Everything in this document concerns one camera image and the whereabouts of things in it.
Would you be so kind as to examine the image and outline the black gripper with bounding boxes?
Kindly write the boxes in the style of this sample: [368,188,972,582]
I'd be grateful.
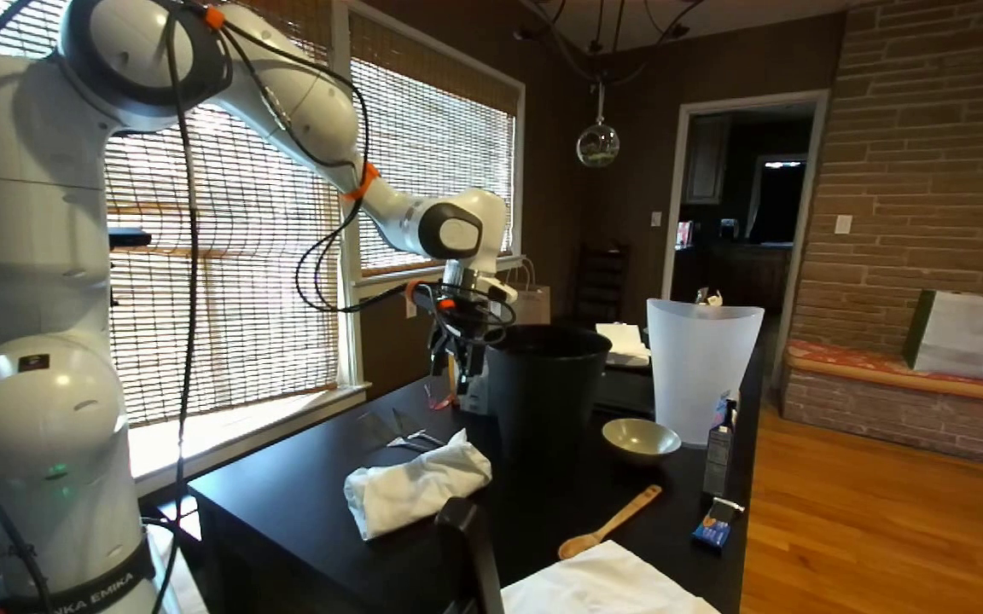
[427,284,519,415]

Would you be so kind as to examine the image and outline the white towel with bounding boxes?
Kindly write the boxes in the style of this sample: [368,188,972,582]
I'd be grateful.
[341,428,495,547]

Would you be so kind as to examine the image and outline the metal spatula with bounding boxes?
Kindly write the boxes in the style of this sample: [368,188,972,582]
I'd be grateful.
[385,428,451,453]

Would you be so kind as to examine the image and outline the black plastic bucket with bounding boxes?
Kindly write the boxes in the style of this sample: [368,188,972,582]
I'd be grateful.
[482,323,614,488]

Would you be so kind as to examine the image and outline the brown paper bag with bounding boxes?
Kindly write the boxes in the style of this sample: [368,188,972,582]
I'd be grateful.
[506,251,556,334]

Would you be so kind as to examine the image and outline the white napkin stack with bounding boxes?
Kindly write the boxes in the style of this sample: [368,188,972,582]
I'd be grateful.
[593,322,655,371]

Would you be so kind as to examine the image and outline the pale ceramic bowl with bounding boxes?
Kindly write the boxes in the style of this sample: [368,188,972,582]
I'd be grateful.
[598,414,686,461]

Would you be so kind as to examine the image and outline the wooden spoon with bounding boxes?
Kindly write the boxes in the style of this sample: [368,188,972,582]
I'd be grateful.
[556,481,669,564]

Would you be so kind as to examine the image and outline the large bamboo window blind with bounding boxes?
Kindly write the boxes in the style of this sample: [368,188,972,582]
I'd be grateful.
[0,0,344,464]

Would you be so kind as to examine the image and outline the white blender pitcher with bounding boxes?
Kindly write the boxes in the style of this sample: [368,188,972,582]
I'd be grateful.
[643,298,768,449]

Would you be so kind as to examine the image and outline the folded white cloth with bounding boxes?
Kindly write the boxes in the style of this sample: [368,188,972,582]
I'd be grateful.
[497,536,725,614]

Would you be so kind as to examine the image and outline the small bamboo window blind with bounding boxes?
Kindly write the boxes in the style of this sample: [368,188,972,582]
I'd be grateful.
[347,51,519,276]

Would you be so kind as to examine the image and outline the dark spray bottle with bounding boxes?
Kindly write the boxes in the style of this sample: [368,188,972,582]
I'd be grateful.
[699,393,742,500]

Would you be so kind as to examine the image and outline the hanging glass globe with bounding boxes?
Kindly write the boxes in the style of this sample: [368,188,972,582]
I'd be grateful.
[573,80,626,173]

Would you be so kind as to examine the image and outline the small blue box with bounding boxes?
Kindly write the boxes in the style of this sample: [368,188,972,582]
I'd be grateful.
[688,495,749,557]

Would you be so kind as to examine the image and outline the brick hearth bench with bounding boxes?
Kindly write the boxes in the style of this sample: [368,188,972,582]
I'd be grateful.
[782,337,983,479]

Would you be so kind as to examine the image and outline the white door frame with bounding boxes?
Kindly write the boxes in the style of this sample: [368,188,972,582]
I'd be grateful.
[658,84,834,397]

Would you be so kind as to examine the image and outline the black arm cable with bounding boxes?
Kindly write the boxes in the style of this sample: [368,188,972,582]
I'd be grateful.
[0,0,484,614]

